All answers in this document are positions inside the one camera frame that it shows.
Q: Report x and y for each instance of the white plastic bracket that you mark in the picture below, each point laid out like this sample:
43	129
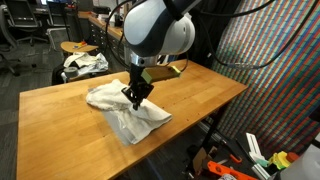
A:
255	145

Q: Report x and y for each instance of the black bottle red top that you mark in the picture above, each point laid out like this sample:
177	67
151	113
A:
118	20

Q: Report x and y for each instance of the white plastic container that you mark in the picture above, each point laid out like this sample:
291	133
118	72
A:
306	166

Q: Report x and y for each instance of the teal plastic piece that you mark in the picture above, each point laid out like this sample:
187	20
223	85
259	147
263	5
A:
262	162

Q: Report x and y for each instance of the round wooden side table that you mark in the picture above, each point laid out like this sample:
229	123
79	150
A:
71	47

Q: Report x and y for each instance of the black box device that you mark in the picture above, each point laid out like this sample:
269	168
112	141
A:
100	10

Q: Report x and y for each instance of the silver aluminium rail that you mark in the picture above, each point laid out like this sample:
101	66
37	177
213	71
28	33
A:
208	128

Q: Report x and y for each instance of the crumpled white cloth pile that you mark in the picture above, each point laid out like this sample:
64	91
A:
88	61

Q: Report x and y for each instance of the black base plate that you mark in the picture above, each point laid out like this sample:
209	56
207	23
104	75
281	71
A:
241	148

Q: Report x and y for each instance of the tan wrist camera box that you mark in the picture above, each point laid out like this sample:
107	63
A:
158	75

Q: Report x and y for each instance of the small cardboard box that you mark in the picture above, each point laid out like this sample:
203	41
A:
199	160

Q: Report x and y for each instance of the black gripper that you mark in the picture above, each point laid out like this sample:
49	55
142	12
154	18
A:
136	81

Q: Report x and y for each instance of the black table leg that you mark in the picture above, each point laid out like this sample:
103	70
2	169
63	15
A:
213	130

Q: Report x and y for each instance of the white towel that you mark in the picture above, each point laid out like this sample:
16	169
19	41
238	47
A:
110	95

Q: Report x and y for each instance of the red round cap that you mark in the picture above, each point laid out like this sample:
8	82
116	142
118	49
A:
293	156

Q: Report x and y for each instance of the black office chair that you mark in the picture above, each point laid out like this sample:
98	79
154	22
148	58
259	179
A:
58	11
4	20
21	13

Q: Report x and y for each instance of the grey tape roll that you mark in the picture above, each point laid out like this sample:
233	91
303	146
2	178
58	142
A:
70	72

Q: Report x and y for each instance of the yellow red small tool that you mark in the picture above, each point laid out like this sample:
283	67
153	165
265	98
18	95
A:
81	44

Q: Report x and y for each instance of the grey workbench wooden top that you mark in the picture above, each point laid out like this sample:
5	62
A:
100	40

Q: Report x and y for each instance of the yellow green plastic object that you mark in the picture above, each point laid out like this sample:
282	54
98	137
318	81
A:
280	160

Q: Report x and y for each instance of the white paper cup stack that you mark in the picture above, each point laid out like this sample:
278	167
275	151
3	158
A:
111	18

